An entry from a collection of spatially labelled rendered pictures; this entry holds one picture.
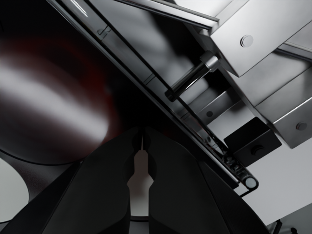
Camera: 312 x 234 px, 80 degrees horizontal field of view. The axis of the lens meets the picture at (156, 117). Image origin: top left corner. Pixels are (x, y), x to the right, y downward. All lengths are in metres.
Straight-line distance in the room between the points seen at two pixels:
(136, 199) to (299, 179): 0.27
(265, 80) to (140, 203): 0.16
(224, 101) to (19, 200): 0.22
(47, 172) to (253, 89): 0.19
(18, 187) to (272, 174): 0.32
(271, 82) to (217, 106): 0.05
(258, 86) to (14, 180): 0.22
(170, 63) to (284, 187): 0.27
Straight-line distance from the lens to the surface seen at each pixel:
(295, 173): 0.36
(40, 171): 0.19
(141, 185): 0.18
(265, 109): 0.17
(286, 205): 0.42
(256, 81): 0.17
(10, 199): 0.23
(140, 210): 0.21
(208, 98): 0.21
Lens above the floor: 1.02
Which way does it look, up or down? 62 degrees down
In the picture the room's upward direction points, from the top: 175 degrees clockwise
